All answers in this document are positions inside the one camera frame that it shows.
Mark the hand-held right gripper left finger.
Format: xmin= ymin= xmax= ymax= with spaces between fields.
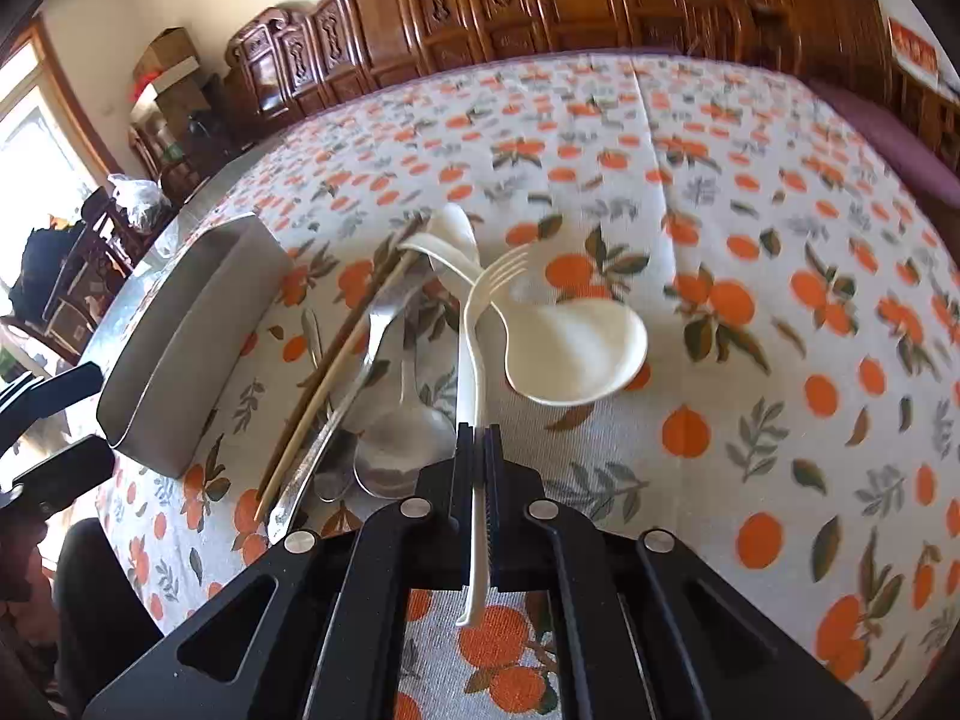
xmin=82 ymin=424 xmax=481 ymax=720

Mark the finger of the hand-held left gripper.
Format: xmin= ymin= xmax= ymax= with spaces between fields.
xmin=0 ymin=435 xmax=118 ymax=520
xmin=0 ymin=362 xmax=104 ymax=437

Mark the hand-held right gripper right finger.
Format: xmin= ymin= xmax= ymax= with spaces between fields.
xmin=484 ymin=424 xmax=875 ymax=720

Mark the large metal spoon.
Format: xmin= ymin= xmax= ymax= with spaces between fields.
xmin=352 ymin=315 xmax=460 ymax=500

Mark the white plastic fork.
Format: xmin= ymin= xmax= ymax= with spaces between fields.
xmin=454 ymin=246 xmax=533 ymax=629

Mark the small metal spoon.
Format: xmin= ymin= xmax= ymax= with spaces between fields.
xmin=302 ymin=306 xmax=359 ymax=505

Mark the metal fork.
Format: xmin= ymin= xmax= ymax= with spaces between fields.
xmin=266 ymin=281 xmax=412 ymax=545

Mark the stainless steel utensil container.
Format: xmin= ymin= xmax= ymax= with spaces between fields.
xmin=96 ymin=214 xmax=295 ymax=479

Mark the large white plastic ladle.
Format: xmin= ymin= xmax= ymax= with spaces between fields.
xmin=401 ymin=232 xmax=650 ymax=410

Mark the light wooden chopstick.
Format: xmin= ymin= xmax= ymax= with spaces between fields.
xmin=253 ymin=240 xmax=422 ymax=524

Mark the white plastic spoon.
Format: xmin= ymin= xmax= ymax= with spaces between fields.
xmin=426 ymin=202 xmax=482 ymax=297

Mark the black bag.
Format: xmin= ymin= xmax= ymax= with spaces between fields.
xmin=11 ymin=223 xmax=85 ymax=317

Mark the dark wooden chair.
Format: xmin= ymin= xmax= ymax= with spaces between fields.
xmin=41 ymin=187 xmax=155 ymax=342

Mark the white plastic bag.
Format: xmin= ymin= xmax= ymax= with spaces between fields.
xmin=107 ymin=173 xmax=171 ymax=231

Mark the wooden framed window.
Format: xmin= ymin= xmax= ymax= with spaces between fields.
xmin=0 ymin=21 xmax=122 ymax=301

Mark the orange print tablecloth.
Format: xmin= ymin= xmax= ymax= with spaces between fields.
xmin=94 ymin=52 xmax=960 ymax=720

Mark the dark wooden cabinet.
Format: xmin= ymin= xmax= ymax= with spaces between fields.
xmin=127 ymin=101 xmax=252 ymax=205

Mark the large cardboard box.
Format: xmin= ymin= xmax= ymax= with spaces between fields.
xmin=131 ymin=64 xmax=212 ymax=130

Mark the small brown cardboard box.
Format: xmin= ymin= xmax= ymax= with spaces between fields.
xmin=133 ymin=27 xmax=200 ymax=80

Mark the long carved wooden bench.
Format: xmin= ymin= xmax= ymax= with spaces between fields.
xmin=223 ymin=0 xmax=706 ymax=125

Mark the wooden armchair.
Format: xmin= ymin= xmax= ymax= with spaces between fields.
xmin=691 ymin=0 xmax=797 ymax=67

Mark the wooden side cabinet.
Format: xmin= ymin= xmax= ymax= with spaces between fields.
xmin=892 ymin=64 xmax=960 ymax=155

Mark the short carved wooden bench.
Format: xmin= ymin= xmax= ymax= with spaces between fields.
xmin=705 ymin=0 xmax=897 ymax=117

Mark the red paper sign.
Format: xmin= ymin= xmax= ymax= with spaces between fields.
xmin=887 ymin=15 xmax=943 ymax=89

